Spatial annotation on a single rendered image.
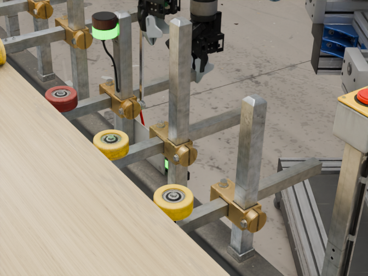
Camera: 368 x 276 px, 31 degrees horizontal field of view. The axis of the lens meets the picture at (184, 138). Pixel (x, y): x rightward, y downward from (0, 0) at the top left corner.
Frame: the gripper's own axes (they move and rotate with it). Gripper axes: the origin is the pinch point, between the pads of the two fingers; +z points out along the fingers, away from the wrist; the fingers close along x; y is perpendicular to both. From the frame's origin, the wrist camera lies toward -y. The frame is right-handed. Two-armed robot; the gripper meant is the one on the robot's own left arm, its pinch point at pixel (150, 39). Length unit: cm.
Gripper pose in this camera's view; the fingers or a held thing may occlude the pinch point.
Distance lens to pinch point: 177.3
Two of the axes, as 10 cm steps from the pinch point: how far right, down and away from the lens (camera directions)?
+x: 5.7, -4.4, 6.9
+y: 8.2, 3.2, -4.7
